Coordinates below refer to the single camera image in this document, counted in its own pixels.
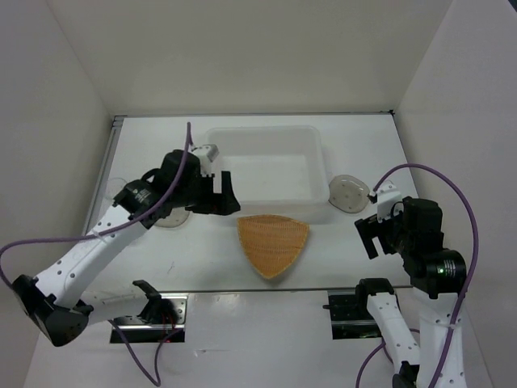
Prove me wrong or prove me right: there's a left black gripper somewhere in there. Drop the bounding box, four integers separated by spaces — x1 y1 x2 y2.
173 170 241 215

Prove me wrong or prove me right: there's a clear glass plate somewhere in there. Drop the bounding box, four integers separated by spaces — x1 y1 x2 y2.
154 209 190 229
329 175 370 214

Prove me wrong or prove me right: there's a triangular woven bamboo tray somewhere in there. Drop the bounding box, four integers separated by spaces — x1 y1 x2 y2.
237 214 310 280

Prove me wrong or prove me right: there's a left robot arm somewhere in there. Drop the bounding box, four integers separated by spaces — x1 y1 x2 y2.
12 144 241 347

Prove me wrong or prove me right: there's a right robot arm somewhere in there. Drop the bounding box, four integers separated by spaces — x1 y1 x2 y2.
354 190 467 387

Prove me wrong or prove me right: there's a white plastic bin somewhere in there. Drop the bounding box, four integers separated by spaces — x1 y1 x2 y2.
206 125 330 222

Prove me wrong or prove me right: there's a clear glass cup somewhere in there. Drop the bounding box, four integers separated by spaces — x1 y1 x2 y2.
104 177 128 203

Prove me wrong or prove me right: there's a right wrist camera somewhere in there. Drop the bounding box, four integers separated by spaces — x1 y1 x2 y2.
368 180 403 223

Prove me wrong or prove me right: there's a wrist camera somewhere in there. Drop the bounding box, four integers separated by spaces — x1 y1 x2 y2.
368 180 403 223
191 144 219 176

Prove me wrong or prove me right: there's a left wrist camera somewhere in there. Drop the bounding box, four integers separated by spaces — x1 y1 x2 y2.
191 144 219 176

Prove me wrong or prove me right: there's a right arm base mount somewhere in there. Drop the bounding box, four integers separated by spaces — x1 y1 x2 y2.
322 289 380 340

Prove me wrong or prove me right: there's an aluminium table edge rail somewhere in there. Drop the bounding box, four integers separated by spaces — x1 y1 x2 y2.
157 285 417 294

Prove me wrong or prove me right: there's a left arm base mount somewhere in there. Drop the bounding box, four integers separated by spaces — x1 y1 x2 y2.
114 293 188 344

